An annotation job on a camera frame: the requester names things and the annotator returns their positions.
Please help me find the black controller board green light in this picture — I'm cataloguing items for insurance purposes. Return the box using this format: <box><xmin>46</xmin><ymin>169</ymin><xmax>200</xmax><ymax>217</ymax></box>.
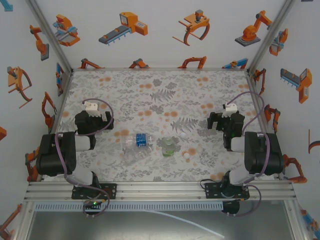
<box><xmin>83</xmin><ymin>199</ymin><xmax>104</xmax><ymax>212</ymax></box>

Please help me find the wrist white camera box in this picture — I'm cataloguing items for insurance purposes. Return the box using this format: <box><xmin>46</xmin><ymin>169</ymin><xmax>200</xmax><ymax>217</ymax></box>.
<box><xmin>82</xmin><ymin>100</ymin><xmax>102</xmax><ymax>118</ymax></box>
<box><xmin>223</xmin><ymin>101</ymin><xmax>238</xmax><ymax>117</ymax></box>

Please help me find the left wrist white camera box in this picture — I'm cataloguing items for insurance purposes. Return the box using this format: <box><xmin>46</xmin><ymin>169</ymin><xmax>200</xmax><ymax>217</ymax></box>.
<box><xmin>82</xmin><ymin>100</ymin><xmax>102</xmax><ymax>118</ymax></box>

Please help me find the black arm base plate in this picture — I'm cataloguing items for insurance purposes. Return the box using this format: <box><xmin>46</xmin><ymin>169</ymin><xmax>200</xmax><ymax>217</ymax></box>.
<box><xmin>204</xmin><ymin>182</ymin><xmax>250</xmax><ymax>200</ymax></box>
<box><xmin>71</xmin><ymin>183</ymin><xmax>118</xmax><ymax>200</ymax></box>

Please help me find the black controller box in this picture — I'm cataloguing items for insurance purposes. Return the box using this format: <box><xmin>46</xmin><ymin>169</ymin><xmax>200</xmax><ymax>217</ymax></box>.
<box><xmin>221</xmin><ymin>199</ymin><xmax>241</xmax><ymax>215</ymax></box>

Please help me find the aluminium frame post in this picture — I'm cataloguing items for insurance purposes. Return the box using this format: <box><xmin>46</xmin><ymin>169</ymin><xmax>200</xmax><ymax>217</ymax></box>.
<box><xmin>24</xmin><ymin>0</ymin><xmax>75</xmax><ymax>73</ymax></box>
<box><xmin>246</xmin><ymin>0</ymin><xmax>298</xmax><ymax>74</ymax></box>

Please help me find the clear plastic bottle blue label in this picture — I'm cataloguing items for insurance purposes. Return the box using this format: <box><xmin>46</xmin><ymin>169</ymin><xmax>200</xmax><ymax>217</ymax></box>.
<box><xmin>122</xmin><ymin>146</ymin><xmax>154</xmax><ymax>165</ymax></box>

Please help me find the clear green-tinted plastic cup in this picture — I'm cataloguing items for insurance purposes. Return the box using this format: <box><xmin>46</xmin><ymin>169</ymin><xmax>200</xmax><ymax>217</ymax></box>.
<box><xmin>156</xmin><ymin>136</ymin><xmax>181</xmax><ymax>158</ymax></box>

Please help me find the wide aluminium mounting rail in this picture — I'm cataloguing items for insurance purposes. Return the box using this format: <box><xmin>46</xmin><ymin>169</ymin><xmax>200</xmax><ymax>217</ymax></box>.
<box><xmin>23</xmin><ymin>181</ymin><xmax>297</xmax><ymax>202</ymax></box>

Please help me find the thin white tube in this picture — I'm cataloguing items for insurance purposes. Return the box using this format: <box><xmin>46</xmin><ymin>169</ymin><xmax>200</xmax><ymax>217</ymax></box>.
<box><xmin>144</xmin><ymin>209</ymin><xmax>225</xmax><ymax>238</ymax></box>

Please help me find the floral patterned table cloth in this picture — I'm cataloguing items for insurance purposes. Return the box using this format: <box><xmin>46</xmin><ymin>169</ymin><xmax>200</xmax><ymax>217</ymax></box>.
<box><xmin>41</xmin><ymin>69</ymin><xmax>283</xmax><ymax>183</ymax></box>

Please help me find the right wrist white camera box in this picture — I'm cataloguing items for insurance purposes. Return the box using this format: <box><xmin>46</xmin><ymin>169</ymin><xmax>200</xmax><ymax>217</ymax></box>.
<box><xmin>223</xmin><ymin>101</ymin><xmax>238</xmax><ymax>117</ymax></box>

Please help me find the aluminium frame bar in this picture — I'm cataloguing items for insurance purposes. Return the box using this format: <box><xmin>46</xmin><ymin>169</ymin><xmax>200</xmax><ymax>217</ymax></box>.
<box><xmin>246</xmin><ymin>69</ymin><xmax>295</xmax><ymax>185</ymax></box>
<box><xmin>71</xmin><ymin>66</ymin><xmax>249</xmax><ymax>73</ymax></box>
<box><xmin>26</xmin><ymin>69</ymin><xmax>75</xmax><ymax>185</ymax></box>

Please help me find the white slotted cable duct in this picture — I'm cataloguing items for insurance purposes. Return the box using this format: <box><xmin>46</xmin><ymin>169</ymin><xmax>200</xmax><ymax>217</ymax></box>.
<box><xmin>34</xmin><ymin>201</ymin><xmax>224</xmax><ymax>212</ymax></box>

